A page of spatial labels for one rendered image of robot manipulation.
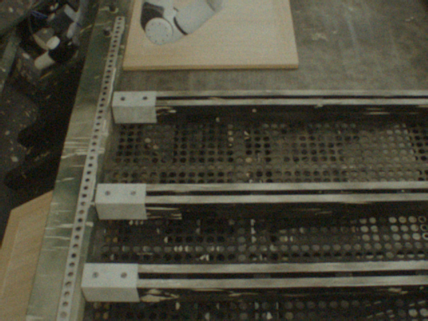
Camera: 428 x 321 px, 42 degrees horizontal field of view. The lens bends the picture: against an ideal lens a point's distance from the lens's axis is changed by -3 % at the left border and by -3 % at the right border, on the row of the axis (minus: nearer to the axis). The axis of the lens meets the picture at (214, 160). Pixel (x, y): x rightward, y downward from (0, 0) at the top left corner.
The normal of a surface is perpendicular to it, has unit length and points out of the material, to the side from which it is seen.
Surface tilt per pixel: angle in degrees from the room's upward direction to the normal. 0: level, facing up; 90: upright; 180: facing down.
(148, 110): 90
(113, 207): 90
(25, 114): 0
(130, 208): 90
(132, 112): 90
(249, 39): 57
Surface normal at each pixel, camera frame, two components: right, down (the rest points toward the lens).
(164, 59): -0.02, -0.65
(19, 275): -0.56, -0.55
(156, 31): -0.19, 0.53
